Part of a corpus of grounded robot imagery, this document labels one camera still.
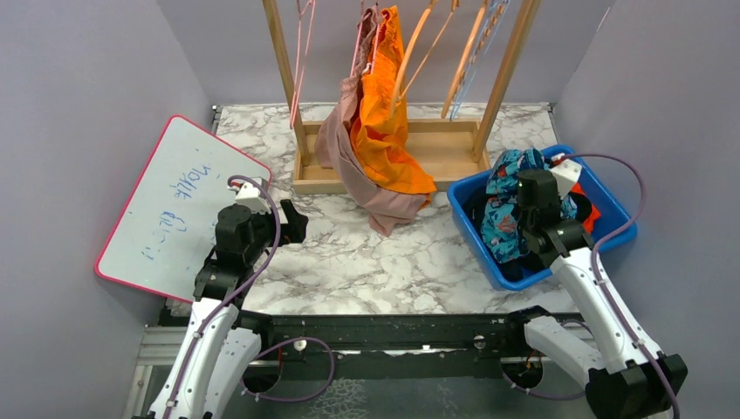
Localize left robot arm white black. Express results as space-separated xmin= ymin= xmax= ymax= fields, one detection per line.
xmin=144 ymin=199 xmax=308 ymax=418

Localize pink hanger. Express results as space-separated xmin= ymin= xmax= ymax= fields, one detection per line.
xmin=290 ymin=0 xmax=317 ymax=128
xmin=362 ymin=3 xmax=385 ymax=75
xmin=349 ymin=0 xmax=370 ymax=77

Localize wooden clothes rack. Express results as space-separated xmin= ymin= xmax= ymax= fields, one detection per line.
xmin=263 ymin=0 xmax=540 ymax=195

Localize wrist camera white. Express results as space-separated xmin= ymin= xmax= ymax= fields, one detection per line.
xmin=550 ymin=153 xmax=583 ymax=199
xmin=228 ymin=179 xmax=272 ymax=215

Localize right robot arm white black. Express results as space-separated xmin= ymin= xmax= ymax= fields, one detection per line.
xmin=503 ymin=169 xmax=688 ymax=418

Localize whiteboard with pink frame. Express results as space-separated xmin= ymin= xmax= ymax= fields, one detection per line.
xmin=95 ymin=115 xmax=272 ymax=302

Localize black shorts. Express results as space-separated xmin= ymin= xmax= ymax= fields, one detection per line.
xmin=569 ymin=192 xmax=593 ymax=223

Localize orange hanger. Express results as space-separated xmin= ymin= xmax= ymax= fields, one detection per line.
xmin=439 ymin=0 xmax=504 ymax=120
xmin=389 ymin=0 xmax=460 ymax=117

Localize pink beige shorts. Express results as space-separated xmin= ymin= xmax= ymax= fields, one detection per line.
xmin=314 ymin=6 xmax=430 ymax=237

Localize blue shark print shorts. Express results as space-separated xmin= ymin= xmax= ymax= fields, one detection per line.
xmin=479 ymin=148 xmax=551 ymax=264

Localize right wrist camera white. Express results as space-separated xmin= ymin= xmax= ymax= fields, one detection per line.
xmin=550 ymin=153 xmax=583 ymax=199

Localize black mounting rail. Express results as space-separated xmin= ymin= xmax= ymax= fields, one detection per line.
xmin=236 ymin=312 xmax=537 ymax=380

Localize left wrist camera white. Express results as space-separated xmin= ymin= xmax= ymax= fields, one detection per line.
xmin=228 ymin=179 xmax=272 ymax=215

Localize orange shorts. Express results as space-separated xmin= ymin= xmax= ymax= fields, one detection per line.
xmin=350 ymin=5 xmax=436 ymax=201

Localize blue plastic bin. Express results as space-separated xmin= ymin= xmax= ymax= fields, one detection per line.
xmin=447 ymin=146 xmax=630 ymax=291

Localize light blue wire hanger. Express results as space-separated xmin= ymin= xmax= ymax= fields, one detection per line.
xmin=448 ymin=0 xmax=513 ymax=122

